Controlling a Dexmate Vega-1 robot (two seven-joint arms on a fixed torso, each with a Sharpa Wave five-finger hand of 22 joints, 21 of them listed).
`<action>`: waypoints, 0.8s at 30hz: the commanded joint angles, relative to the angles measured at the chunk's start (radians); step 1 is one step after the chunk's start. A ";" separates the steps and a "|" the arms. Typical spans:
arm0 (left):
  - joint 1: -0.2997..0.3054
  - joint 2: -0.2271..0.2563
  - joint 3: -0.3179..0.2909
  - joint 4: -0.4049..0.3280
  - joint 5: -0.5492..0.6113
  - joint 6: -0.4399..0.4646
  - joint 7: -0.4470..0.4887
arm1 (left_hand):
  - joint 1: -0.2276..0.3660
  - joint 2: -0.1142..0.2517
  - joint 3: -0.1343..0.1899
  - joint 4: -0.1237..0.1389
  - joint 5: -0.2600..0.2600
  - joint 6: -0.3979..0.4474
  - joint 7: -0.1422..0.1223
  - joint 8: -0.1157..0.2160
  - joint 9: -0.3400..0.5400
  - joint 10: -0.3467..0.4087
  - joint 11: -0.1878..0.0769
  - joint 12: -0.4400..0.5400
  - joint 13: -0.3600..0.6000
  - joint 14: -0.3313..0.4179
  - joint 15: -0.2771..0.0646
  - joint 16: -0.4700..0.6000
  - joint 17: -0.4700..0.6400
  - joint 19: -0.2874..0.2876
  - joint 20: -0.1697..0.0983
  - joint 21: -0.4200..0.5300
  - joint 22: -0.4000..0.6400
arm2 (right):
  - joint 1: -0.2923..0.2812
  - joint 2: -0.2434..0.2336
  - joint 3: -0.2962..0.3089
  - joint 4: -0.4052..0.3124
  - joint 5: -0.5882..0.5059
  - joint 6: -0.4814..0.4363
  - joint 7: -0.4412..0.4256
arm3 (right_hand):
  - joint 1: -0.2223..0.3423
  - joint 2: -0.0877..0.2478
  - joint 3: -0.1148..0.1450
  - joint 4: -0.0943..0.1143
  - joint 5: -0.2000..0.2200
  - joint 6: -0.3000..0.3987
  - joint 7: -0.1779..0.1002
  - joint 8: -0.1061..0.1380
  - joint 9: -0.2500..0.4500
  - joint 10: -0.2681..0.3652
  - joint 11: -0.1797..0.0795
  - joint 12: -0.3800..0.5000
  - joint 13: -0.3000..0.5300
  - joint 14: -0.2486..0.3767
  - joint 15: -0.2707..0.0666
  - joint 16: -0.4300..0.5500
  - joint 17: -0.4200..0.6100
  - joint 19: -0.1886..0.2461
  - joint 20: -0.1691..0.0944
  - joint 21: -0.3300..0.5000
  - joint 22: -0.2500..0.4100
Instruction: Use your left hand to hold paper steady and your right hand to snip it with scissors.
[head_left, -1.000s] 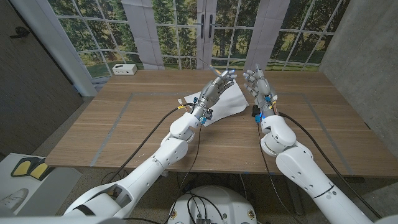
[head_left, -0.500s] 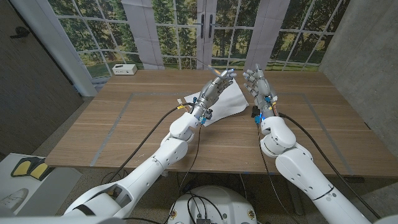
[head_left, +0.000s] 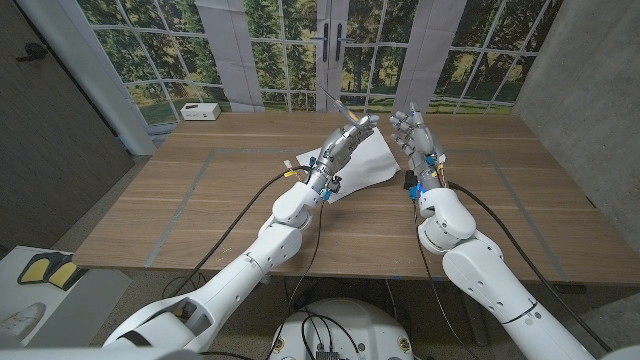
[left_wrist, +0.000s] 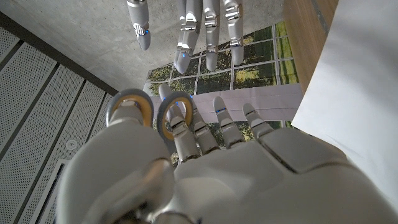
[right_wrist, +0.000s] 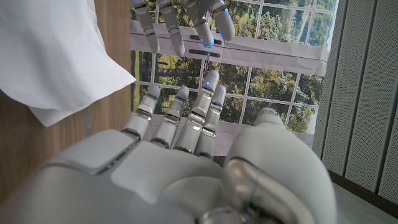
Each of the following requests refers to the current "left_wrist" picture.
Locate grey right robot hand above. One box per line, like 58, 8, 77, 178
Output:
126, 0, 245, 75

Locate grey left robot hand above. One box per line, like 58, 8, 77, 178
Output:
55, 83, 398, 224

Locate grey orange handled scissors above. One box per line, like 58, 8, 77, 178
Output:
105, 88, 195, 154

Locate large white paper sheet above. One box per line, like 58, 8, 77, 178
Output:
291, 0, 398, 212

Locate printed window forest backdrop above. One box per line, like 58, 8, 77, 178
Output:
142, 21, 304, 166

